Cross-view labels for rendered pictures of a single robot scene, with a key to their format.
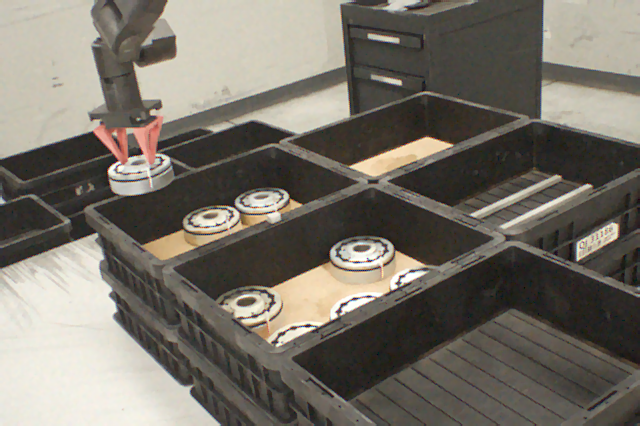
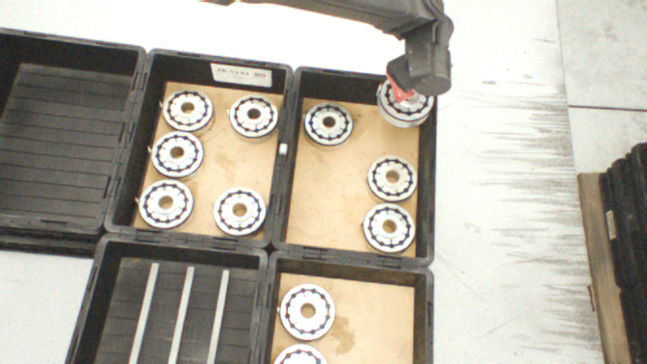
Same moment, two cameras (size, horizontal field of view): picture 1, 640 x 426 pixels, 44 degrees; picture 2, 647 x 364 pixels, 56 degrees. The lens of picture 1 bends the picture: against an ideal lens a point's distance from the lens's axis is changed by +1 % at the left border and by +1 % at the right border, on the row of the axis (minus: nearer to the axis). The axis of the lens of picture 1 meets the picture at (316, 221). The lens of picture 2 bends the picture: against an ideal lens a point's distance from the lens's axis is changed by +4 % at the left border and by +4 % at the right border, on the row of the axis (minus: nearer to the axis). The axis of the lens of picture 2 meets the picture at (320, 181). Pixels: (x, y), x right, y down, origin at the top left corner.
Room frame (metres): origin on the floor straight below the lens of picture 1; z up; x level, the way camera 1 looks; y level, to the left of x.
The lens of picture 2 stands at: (1.43, -0.31, 1.95)
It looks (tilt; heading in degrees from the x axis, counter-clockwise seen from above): 67 degrees down; 121
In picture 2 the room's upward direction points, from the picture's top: 8 degrees clockwise
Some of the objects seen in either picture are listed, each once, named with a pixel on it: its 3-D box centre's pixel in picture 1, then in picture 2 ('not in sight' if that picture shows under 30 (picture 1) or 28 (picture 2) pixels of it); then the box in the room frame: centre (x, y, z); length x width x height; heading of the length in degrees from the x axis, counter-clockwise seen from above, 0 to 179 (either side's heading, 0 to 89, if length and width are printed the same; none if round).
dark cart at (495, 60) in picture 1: (445, 110); not in sight; (2.95, -0.55, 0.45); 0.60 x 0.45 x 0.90; 126
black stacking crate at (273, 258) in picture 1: (336, 291); (210, 155); (0.98, -0.02, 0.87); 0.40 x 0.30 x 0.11; 123
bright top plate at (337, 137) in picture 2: not in sight; (328, 123); (1.12, 0.20, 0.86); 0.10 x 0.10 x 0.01
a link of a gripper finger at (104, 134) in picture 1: (126, 137); not in sight; (1.24, 0.29, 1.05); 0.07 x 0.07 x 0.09; 70
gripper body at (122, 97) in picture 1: (122, 95); (423, 58); (1.24, 0.28, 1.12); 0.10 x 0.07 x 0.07; 70
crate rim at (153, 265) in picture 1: (226, 201); (358, 161); (1.24, 0.15, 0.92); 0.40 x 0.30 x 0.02; 123
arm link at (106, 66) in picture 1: (116, 56); (431, 38); (1.24, 0.28, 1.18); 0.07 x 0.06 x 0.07; 125
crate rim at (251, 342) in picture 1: (332, 260); (206, 143); (0.98, -0.02, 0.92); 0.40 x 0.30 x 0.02; 123
